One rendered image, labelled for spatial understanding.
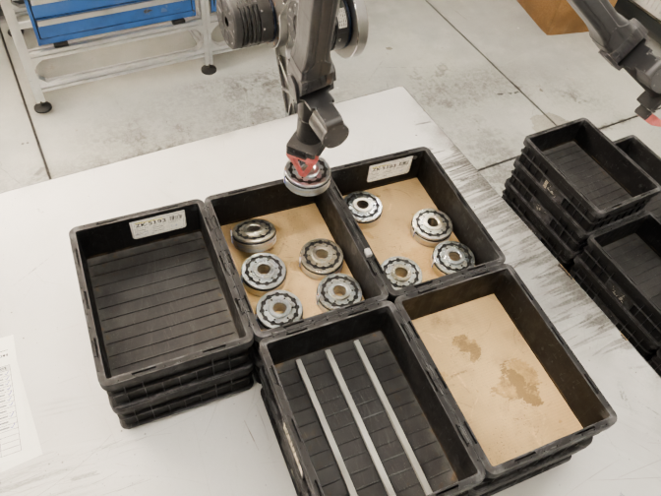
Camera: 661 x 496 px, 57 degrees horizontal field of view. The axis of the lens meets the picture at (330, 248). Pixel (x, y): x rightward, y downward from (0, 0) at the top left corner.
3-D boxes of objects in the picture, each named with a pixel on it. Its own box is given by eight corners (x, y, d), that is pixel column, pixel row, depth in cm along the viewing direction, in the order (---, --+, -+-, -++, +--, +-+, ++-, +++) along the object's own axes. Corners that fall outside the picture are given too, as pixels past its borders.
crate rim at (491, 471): (390, 303, 131) (391, 297, 129) (506, 267, 140) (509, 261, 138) (486, 481, 110) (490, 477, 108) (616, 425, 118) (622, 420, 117)
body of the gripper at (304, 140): (332, 132, 130) (336, 104, 124) (314, 162, 124) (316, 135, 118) (305, 122, 131) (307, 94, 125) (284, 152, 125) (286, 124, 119)
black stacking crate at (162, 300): (81, 261, 142) (68, 230, 133) (205, 230, 151) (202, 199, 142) (112, 413, 121) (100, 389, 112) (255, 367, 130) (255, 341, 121)
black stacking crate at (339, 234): (207, 229, 151) (203, 199, 142) (317, 202, 160) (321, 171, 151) (257, 366, 130) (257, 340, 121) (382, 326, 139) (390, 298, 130)
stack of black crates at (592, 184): (486, 218, 252) (522, 136, 217) (541, 197, 263) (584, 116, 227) (548, 291, 232) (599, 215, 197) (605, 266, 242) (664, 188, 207)
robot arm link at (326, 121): (327, 53, 114) (285, 70, 112) (356, 91, 108) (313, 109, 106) (330, 100, 124) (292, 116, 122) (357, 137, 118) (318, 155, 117)
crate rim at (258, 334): (203, 204, 144) (202, 197, 142) (320, 176, 153) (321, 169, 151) (256, 345, 122) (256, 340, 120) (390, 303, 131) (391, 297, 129)
